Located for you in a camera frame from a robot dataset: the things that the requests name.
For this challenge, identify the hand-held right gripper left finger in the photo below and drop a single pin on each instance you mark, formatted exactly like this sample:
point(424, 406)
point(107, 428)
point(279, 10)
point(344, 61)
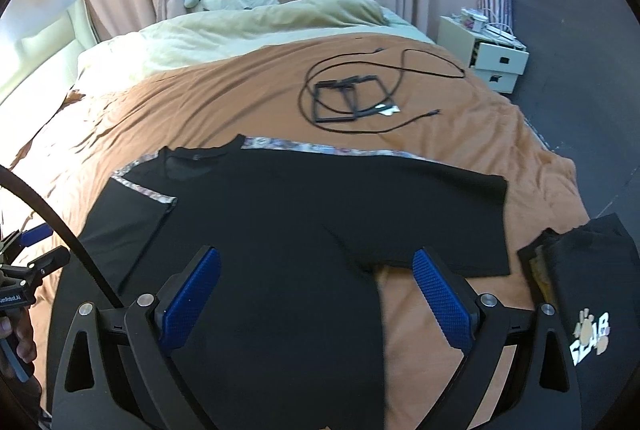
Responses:
point(190, 300)

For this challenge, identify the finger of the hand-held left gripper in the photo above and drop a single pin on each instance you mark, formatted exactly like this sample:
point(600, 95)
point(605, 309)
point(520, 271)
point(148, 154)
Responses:
point(50, 261)
point(36, 234)

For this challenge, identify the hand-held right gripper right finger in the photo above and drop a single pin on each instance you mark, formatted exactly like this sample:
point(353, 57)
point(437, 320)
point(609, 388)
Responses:
point(442, 305)

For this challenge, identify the black t-shirt with floral trim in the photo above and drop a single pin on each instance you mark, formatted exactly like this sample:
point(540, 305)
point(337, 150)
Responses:
point(300, 200)

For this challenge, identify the person's left hand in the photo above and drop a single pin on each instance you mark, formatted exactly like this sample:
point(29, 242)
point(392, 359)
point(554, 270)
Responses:
point(20, 335)

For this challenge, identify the yellow folded cloth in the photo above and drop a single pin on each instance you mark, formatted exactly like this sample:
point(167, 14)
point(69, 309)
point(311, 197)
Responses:
point(542, 275)

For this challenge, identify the black printed folded shirt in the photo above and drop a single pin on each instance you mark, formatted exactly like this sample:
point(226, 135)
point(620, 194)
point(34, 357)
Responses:
point(590, 270)

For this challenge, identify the orange blanket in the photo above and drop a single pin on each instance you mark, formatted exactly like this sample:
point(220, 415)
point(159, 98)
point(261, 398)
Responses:
point(225, 110)

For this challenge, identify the white padded headboard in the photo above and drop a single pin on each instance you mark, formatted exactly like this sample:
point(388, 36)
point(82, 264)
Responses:
point(45, 40)

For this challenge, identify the small white card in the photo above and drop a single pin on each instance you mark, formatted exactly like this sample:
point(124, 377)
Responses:
point(389, 109)

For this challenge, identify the white nightstand with drawers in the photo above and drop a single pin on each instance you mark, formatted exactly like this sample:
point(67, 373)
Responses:
point(500, 60)

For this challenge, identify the cream duvet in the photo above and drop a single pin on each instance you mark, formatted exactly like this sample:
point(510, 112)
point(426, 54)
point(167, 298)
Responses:
point(225, 35)

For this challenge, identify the white power strip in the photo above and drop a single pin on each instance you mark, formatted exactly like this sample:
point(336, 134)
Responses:
point(500, 34)

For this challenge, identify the black rectangular frame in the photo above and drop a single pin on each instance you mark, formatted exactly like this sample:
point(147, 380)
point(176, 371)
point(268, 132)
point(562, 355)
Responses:
point(361, 78)
point(315, 102)

